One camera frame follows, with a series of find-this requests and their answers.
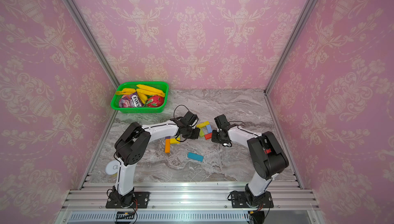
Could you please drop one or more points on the light green block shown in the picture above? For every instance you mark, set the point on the light green block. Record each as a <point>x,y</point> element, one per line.
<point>201,133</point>

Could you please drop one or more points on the green plastic basket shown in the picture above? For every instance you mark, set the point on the green plastic basket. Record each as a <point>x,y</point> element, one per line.
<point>163,86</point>

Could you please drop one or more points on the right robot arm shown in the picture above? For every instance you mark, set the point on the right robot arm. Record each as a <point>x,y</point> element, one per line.
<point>268,160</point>

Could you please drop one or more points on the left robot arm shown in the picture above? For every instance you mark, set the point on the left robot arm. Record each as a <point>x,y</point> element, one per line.
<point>130,149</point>

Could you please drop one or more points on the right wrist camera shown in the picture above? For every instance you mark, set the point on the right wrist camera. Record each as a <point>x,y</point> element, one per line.
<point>221,122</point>

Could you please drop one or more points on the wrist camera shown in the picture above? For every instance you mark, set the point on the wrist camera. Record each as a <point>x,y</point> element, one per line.
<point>221,122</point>
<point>189,119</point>

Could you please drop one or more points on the purple snack packet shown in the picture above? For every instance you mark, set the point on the purple snack packet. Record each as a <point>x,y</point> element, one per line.
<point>130,101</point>

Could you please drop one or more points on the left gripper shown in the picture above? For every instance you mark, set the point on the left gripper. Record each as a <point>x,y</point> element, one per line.
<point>196,135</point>

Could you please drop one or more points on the aluminium mounting rail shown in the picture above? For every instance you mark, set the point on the aluminium mounting rail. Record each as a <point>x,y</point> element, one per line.
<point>191,203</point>

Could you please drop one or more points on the teal block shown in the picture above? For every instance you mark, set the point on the teal block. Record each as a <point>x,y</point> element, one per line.
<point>195,157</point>

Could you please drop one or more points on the red block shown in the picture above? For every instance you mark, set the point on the red block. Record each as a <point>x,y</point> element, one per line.
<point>208,136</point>

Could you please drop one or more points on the light blue block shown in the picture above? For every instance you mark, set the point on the light blue block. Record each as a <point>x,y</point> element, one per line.
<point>209,128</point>

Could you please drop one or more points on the red dragon fruit toy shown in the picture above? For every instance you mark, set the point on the red dragon fruit toy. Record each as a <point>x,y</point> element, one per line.
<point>154,101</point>

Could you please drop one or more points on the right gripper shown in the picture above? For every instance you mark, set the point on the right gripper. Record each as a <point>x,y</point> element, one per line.
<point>212,137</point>

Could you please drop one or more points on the yellow block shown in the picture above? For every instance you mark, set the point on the yellow block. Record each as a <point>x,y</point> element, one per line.
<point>203,124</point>
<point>174,141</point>

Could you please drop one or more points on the yellow banana bunch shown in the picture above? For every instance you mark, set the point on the yellow banana bunch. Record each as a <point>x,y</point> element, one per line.
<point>143,92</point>

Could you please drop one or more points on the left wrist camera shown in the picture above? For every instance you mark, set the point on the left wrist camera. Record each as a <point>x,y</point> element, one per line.
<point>189,119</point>

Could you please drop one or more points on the orange block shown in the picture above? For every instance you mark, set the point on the orange block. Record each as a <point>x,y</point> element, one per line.
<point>167,146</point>

